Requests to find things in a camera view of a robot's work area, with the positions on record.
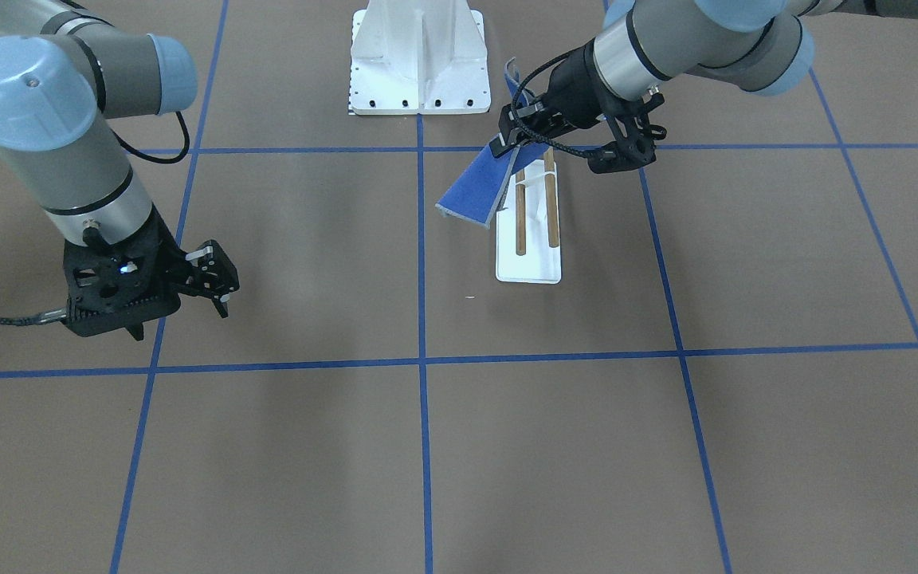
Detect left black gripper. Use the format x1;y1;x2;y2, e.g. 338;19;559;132
489;43;667;174

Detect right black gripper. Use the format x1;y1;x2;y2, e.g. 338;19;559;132
62;207;240;337

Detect blue microfibre towel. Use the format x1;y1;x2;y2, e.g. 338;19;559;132
435;57;555;230

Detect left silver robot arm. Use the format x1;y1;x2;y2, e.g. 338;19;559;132
487;1;918;174

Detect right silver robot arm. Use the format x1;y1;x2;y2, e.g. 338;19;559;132
0;1;240;340

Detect inner wooden rack rod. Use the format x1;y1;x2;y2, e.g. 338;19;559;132
515;170;526;257

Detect white towel rack base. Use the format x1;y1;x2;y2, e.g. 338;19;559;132
495;156;562;285

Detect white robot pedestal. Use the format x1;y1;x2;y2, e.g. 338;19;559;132
347;1;492;116

